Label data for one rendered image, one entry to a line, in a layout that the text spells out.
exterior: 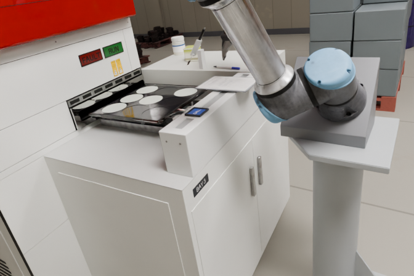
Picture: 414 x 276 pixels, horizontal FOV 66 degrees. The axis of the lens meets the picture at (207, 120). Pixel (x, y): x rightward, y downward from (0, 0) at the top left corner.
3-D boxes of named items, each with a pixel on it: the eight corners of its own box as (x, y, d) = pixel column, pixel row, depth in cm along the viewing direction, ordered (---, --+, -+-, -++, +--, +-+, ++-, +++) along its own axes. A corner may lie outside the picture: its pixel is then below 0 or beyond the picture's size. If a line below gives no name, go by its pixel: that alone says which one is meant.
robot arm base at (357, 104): (374, 82, 95) (373, 67, 87) (356, 128, 94) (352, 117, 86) (325, 73, 104) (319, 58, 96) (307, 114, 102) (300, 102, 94)
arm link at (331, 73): (366, 93, 86) (361, 71, 75) (318, 114, 91) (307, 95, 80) (347, 60, 92) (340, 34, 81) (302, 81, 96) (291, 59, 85)
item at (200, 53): (191, 69, 145) (186, 39, 140) (196, 66, 148) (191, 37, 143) (203, 69, 142) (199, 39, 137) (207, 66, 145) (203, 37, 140)
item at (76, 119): (76, 129, 130) (68, 108, 126) (144, 92, 163) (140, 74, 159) (78, 130, 129) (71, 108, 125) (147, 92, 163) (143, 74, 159)
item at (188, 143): (167, 172, 96) (158, 131, 90) (241, 103, 138) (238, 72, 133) (193, 178, 91) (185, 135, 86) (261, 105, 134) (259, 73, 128)
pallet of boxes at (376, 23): (334, 69, 418) (337, -26, 371) (403, 72, 377) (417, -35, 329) (308, 104, 329) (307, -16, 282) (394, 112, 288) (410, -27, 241)
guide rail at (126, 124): (101, 125, 137) (100, 118, 136) (105, 123, 139) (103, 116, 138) (200, 139, 113) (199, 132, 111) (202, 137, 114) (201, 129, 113)
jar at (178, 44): (171, 55, 178) (168, 38, 174) (178, 52, 184) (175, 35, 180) (182, 55, 175) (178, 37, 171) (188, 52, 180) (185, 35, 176)
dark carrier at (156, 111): (92, 113, 130) (92, 112, 130) (145, 85, 157) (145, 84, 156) (158, 122, 113) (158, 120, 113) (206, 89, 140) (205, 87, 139)
